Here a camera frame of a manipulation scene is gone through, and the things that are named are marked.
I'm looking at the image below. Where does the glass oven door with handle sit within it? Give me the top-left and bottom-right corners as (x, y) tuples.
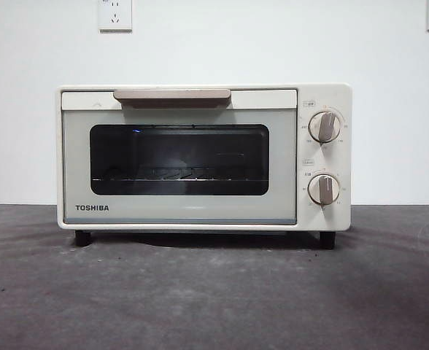
(60, 88), (298, 225)

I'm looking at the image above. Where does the cream Toshiba toaster oven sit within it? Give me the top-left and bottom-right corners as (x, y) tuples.
(55, 82), (354, 251)

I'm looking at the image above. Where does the cream timer knob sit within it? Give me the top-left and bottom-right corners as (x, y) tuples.
(307, 174), (342, 206)

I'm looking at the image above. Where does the cream temperature knob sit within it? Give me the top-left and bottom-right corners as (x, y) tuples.
(308, 111), (343, 144)

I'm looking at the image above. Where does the metal wire oven rack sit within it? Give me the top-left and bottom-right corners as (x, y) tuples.
(91, 166), (268, 183)

